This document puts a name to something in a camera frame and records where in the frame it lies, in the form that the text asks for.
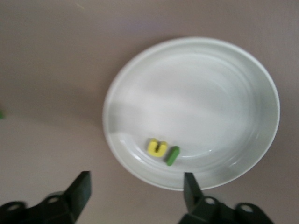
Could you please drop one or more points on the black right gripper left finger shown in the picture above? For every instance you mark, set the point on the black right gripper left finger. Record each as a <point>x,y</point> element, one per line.
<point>74,200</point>

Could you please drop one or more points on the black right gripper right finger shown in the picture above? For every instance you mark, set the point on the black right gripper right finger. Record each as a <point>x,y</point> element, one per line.
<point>201,210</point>

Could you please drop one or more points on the green foam letter l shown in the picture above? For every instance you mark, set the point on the green foam letter l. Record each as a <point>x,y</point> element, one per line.
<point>172,156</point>

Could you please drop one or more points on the yellow foam letter u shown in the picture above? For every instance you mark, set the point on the yellow foam letter u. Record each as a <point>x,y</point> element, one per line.
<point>156,152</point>

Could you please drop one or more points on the green foam letter g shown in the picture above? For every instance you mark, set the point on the green foam letter g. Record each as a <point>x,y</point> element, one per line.
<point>1,115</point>

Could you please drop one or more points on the beige round plate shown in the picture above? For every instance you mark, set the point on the beige round plate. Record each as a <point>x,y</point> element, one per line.
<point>198,105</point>

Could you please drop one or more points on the brown table cover sheet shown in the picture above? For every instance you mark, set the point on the brown table cover sheet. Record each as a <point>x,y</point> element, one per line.
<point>46,70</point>

